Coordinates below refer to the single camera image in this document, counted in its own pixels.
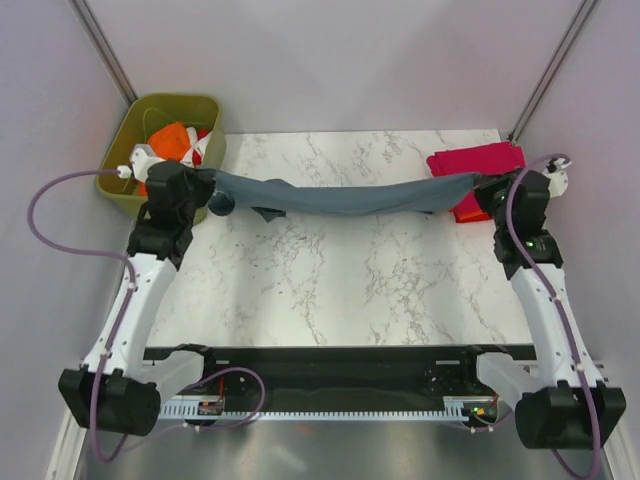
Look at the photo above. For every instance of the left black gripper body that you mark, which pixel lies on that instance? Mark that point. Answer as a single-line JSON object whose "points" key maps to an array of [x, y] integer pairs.
{"points": [[198, 188]]}

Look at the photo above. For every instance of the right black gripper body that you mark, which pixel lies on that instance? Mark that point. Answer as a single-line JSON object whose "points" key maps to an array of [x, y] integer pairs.
{"points": [[492, 193]]}

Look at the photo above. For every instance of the blue-grey t-shirt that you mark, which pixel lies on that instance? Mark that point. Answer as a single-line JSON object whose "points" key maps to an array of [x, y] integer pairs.
{"points": [[274, 198]]}

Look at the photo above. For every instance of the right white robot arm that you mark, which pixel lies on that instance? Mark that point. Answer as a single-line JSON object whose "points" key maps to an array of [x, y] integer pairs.
{"points": [[567, 403]]}

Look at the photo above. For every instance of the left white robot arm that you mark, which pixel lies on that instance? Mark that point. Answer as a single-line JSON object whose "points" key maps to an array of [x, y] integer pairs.
{"points": [[112, 390]]}

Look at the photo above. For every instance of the orange folded t-shirt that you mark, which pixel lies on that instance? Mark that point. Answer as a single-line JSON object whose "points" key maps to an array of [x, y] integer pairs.
{"points": [[470, 216]]}

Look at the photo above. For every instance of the magenta folded t-shirt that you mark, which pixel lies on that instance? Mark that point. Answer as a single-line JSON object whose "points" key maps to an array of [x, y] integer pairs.
{"points": [[491, 159]]}

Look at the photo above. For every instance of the orange t-shirt in bin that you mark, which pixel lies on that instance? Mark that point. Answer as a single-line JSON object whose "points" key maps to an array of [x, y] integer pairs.
{"points": [[176, 143]]}

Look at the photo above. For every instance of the white and red t-shirt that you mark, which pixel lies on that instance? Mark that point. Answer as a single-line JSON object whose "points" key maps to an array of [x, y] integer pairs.
{"points": [[199, 140]]}

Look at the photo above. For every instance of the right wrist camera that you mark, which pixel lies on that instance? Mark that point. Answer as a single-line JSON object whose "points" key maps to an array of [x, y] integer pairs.
{"points": [[556, 171]]}

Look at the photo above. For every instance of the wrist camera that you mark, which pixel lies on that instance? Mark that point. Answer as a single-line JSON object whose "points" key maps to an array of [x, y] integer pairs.
{"points": [[141, 160], [556, 171]]}

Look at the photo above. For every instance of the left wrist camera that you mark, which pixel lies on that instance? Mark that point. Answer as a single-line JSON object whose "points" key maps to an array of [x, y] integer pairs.
{"points": [[141, 160]]}

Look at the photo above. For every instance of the white slotted cable duct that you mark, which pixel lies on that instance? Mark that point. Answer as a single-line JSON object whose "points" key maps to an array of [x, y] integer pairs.
{"points": [[195, 409]]}

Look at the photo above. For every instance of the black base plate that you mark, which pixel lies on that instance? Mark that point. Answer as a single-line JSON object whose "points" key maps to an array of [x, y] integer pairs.
{"points": [[346, 379]]}

